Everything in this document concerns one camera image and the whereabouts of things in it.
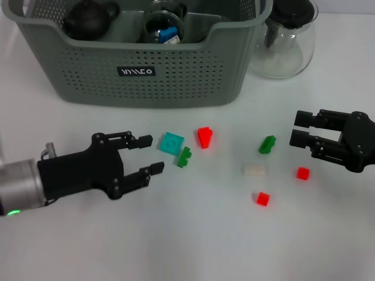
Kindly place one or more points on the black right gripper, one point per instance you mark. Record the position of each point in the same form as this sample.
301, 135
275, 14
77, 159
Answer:
360, 143

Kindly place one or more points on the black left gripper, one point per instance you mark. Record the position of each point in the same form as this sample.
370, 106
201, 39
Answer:
79, 172

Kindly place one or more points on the teal square toy block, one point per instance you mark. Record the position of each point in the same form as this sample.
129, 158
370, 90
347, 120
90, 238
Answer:
171, 143

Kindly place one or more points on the green toy brick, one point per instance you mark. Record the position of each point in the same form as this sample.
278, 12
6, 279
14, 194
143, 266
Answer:
267, 145
183, 158

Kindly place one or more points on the small red toy cube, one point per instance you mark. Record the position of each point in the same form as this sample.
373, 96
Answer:
303, 173
263, 199

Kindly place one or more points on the white toy brick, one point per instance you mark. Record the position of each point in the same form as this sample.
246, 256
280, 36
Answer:
255, 170
175, 40

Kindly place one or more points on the blue square toy plate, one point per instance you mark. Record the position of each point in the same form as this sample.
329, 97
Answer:
167, 33

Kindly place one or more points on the glass teacup black base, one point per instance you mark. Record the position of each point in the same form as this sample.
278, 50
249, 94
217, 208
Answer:
150, 26
182, 11

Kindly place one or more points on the red wedge toy block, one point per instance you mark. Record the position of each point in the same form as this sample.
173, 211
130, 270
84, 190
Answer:
204, 137

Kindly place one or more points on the grey perforated storage basket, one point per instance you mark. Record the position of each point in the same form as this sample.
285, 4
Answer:
175, 87

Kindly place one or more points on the glass teapot black lid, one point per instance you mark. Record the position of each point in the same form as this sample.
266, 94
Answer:
290, 11

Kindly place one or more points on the black ceramic teapot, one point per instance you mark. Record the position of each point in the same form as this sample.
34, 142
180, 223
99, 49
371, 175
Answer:
88, 20

